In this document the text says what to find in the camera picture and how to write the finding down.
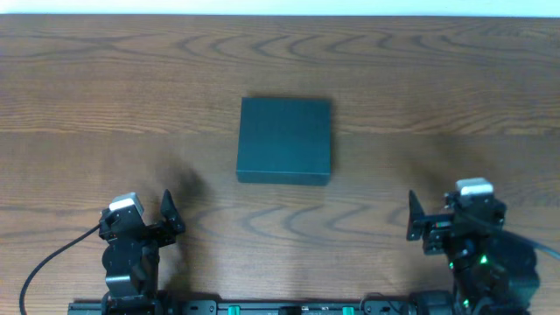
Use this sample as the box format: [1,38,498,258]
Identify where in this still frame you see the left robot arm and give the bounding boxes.
[99,190,186,314]

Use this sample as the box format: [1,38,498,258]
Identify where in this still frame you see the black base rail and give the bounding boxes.
[67,290,456,315]

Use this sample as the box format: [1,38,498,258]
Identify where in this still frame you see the left black cable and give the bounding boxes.
[18,223,104,315]

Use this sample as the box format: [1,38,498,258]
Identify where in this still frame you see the black gift box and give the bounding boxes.
[236,97,332,186]

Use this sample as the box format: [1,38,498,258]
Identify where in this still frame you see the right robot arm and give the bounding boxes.
[402,191,540,315]

